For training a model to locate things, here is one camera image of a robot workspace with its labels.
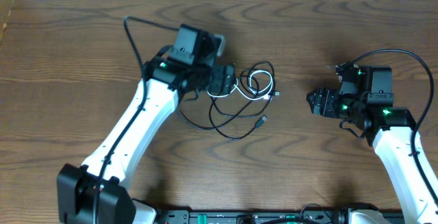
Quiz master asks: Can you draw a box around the black right camera cable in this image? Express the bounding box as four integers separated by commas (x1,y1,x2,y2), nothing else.
345,48,438,206

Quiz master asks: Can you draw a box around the black camera cable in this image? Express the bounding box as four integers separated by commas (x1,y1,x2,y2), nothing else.
92,15,181,224
345,48,438,206

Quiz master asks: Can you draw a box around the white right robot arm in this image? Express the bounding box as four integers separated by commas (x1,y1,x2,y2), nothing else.
306,64,437,223

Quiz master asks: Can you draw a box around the black left camera cable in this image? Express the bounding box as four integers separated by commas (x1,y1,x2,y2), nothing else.
92,15,181,224

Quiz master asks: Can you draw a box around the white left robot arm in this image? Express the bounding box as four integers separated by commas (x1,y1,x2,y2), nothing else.
57,25,235,224

